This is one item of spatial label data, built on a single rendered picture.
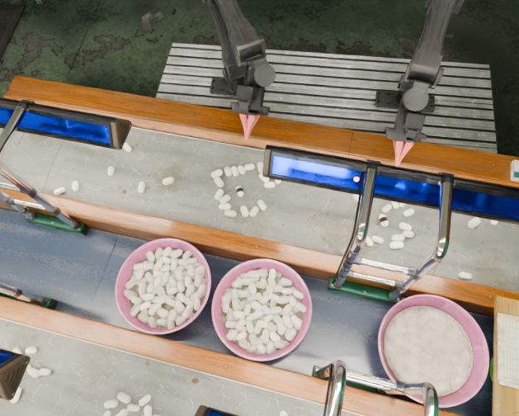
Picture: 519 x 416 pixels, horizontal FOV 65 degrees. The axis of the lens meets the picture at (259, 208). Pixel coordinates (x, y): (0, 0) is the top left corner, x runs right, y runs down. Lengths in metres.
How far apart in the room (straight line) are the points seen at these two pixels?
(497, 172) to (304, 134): 0.58
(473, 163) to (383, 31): 1.56
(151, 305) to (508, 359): 0.92
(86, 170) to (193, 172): 0.35
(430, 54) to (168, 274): 0.91
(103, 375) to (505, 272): 1.11
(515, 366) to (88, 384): 1.06
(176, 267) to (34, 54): 2.14
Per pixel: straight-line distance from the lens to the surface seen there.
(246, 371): 1.10
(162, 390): 1.17
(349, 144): 1.32
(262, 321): 1.14
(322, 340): 1.20
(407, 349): 1.17
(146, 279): 1.23
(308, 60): 1.65
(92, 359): 1.24
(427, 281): 1.19
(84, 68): 2.84
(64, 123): 1.09
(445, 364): 1.21
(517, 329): 1.23
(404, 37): 2.77
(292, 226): 1.20
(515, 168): 1.40
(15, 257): 1.50
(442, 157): 1.36
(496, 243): 1.32
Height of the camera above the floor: 1.86
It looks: 66 degrees down
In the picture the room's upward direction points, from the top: 9 degrees counter-clockwise
